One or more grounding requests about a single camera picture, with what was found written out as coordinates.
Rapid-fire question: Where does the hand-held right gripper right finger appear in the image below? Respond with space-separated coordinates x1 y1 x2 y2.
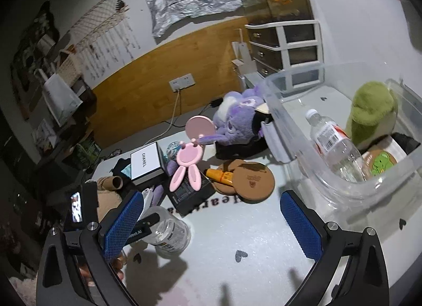
280 190 390 306

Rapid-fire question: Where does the person's left hand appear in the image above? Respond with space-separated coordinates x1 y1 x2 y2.
110 249 128 281

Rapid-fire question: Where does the black fabric item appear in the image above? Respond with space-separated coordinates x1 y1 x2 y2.
392 132 421 156

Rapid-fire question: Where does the stack of magazines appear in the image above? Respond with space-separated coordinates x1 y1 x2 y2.
32 118 58 153

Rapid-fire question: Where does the brown cardboard tube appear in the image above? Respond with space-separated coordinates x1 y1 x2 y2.
97 176 123 191

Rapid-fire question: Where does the macrame wall hanging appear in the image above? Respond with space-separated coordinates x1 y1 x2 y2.
57 0 141 80

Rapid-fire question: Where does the round brown frog-print coaster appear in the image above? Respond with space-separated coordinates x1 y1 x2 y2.
363 149 398 178

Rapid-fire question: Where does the clear plastic water bottle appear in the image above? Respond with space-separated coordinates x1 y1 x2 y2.
305 109 371 183

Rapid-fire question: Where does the black cloth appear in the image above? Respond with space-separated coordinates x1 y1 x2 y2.
110 158 132 178

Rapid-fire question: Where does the purple fuzzy cloth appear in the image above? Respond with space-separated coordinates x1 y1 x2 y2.
152 159 180 209

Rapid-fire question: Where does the white paper bag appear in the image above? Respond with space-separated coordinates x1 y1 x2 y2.
36 69 83 127

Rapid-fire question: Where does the orange tube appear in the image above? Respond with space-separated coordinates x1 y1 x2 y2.
205 168 235 185

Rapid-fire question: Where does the pink rabbit-shaped stand mirror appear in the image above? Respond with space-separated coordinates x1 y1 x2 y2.
170 115 216 192

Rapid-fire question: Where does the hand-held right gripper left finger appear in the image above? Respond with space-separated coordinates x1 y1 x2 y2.
36 190 145 306

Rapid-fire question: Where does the clear plastic jar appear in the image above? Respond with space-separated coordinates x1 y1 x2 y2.
145 206 192 259

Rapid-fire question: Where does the small white wooden stand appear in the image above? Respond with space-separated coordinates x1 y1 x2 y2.
231 29 258 77

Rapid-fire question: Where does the green box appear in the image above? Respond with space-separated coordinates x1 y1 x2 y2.
76 141 101 168

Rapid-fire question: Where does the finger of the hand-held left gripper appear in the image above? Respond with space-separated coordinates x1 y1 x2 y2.
127 213 161 245

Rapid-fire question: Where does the white box with black rim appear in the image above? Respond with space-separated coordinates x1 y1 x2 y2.
130 143 165 186

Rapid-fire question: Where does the green plush toy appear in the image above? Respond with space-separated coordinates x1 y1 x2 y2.
344 82 399 151

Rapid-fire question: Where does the beige fuzzy hat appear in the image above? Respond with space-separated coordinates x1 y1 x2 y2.
97 189 126 224

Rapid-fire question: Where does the purple plush toy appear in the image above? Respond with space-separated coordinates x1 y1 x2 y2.
198 83 271 146

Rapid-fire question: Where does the white drawer unit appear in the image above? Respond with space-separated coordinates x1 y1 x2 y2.
244 20 322 89

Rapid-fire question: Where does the white power cable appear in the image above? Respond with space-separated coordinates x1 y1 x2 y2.
158 91 181 142

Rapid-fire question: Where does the low white shelf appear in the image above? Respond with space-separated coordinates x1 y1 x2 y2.
243 71 267 90

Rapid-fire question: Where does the wicker basket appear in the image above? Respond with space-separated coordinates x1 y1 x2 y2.
56 50 83 87

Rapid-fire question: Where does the white paper box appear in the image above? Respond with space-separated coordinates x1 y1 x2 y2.
363 135 407 168

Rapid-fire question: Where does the peacock-print ball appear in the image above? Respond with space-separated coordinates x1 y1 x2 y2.
166 141 182 160

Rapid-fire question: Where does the clear plastic container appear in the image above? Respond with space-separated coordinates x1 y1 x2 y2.
262 62 422 209

